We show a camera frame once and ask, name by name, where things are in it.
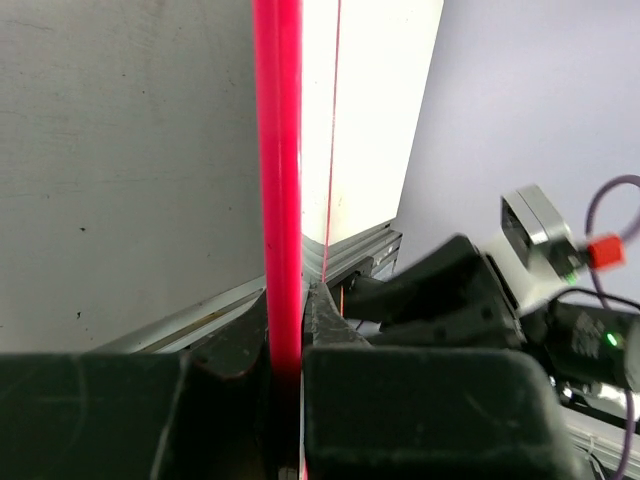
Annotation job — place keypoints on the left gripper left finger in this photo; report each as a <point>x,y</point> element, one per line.
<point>192,414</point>

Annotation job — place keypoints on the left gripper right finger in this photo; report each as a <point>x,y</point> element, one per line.
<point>425,413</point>

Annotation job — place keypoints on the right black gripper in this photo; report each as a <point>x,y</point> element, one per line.
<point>459,296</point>

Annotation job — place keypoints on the pink framed whiteboard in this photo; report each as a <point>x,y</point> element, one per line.
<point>150,153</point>

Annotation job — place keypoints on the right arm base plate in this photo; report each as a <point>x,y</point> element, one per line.
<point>345,279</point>

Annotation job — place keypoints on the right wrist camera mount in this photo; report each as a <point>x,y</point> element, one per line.
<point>535,253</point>

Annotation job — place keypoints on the aluminium frame rail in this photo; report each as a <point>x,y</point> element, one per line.
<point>280,436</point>

